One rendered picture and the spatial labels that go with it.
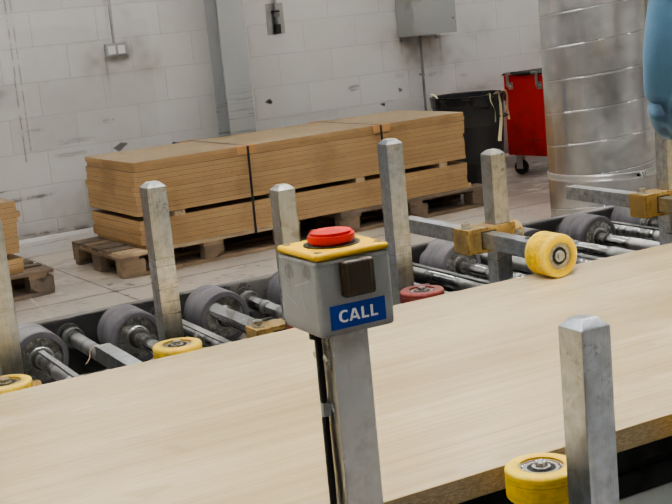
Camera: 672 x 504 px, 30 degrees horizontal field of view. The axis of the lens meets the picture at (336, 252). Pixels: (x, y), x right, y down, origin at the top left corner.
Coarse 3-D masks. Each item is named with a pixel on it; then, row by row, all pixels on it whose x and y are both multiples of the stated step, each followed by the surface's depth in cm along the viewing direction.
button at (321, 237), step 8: (312, 232) 104; (320, 232) 104; (328, 232) 104; (336, 232) 103; (344, 232) 103; (352, 232) 104; (312, 240) 103; (320, 240) 103; (328, 240) 103; (336, 240) 103; (344, 240) 103
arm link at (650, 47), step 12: (648, 0) 54; (660, 0) 53; (648, 12) 54; (660, 12) 53; (648, 24) 54; (660, 24) 54; (648, 36) 54; (660, 36) 54; (648, 48) 54; (660, 48) 54; (648, 60) 55; (660, 60) 54; (648, 72) 55; (660, 72) 54; (648, 84) 55; (660, 84) 55; (648, 96) 56; (660, 96) 55; (648, 108) 57; (660, 108) 56; (660, 120) 56; (660, 132) 58
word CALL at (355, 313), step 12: (360, 300) 103; (372, 300) 103; (384, 300) 104; (336, 312) 102; (348, 312) 102; (360, 312) 103; (372, 312) 103; (384, 312) 104; (336, 324) 102; (348, 324) 102; (360, 324) 103
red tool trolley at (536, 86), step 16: (512, 80) 967; (528, 80) 954; (512, 96) 970; (528, 96) 957; (512, 112) 974; (528, 112) 960; (544, 112) 948; (512, 128) 977; (528, 128) 964; (544, 128) 951; (512, 144) 980; (528, 144) 967; (544, 144) 954
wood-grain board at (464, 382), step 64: (640, 256) 237; (448, 320) 203; (512, 320) 199; (640, 320) 192; (64, 384) 187; (128, 384) 184; (192, 384) 181; (256, 384) 178; (384, 384) 172; (448, 384) 170; (512, 384) 167; (640, 384) 162; (0, 448) 161; (64, 448) 158; (128, 448) 156; (192, 448) 154; (256, 448) 152; (320, 448) 150; (384, 448) 148; (448, 448) 146; (512, 448) 144
